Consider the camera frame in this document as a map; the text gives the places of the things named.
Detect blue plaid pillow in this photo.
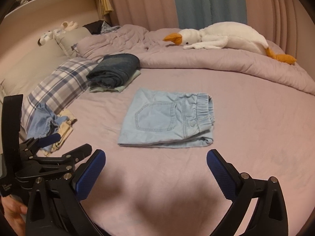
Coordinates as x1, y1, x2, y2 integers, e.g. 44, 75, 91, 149
22, 57, 104, 138

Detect large grey pillow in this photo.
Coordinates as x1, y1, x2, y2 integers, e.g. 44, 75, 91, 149
0, 38, 72, 96

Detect dark clothing pile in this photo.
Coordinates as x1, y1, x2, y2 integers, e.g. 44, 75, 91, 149
82, 20, 112, 35

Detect small white plush toy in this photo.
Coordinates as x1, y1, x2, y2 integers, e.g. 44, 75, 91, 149
37, 21, 79, 46

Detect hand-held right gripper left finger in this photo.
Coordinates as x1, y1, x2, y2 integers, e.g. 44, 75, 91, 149
25, 149, 106, 236

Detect cream printed cloth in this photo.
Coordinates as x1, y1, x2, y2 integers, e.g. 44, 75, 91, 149
44, 109, 77, 155

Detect light blue denim pants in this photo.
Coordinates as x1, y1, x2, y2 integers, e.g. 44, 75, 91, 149
118, 88, 214, 148

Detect blue curtain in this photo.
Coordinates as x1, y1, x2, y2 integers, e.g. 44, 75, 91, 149
171, 0, 248, 30

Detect light green folded cloth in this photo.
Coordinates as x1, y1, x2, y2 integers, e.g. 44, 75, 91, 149
89, 70, 141, 93

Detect plaid shirt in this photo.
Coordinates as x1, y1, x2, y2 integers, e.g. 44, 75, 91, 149
100, 21, 122, 33

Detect pink duvet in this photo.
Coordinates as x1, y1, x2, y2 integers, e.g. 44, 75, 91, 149
76, 24, 315, 96

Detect dark blue folded jeans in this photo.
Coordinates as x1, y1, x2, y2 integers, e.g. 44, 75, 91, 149
86, 53, 141, 89

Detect beige tasseled cloth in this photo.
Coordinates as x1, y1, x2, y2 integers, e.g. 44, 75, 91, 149
98, 0, 114, 16

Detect white goose plush toy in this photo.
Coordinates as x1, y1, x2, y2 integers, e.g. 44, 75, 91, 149
163, 22, 297, 65

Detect blue denim garment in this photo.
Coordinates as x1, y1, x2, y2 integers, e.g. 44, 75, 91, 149
26, 103, 69, 150

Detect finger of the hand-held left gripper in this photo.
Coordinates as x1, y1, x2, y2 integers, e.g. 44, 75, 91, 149
20, 133, 61, 155
30, 143, 93, 176

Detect person's left hand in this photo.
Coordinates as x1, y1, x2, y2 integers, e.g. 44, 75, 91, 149
0, 195, 28, 236

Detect small grey pillow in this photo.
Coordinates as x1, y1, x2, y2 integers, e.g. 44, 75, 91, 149
55, 27, 91, 57

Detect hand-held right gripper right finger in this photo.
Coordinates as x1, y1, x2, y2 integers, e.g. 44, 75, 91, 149
206, 149, 289, 236

